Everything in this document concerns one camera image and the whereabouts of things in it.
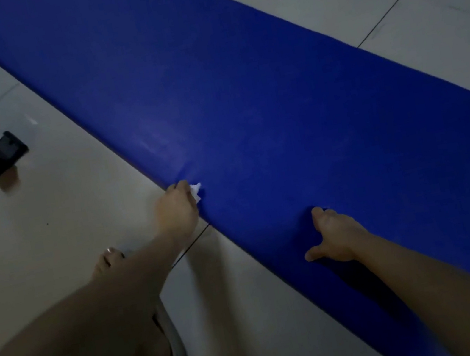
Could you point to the person's right hand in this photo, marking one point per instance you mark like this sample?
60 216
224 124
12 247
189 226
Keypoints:
340 236

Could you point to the person's left forearm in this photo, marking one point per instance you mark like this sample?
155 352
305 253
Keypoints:
85 329

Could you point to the person's bare foot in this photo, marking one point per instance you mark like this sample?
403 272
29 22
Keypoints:
107 263

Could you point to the person's left fingers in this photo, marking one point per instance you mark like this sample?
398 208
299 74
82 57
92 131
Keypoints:
180 187

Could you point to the person's right forearm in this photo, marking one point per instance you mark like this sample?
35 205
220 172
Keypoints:
456 299

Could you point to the person's left hand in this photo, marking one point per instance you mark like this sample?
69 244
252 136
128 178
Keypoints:
176 215

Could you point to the person's right thumb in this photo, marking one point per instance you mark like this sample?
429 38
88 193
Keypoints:
314 253

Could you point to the blue yoga mat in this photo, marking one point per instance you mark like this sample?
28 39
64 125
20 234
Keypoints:
247 92

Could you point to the white tissue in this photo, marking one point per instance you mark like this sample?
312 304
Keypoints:
196 190

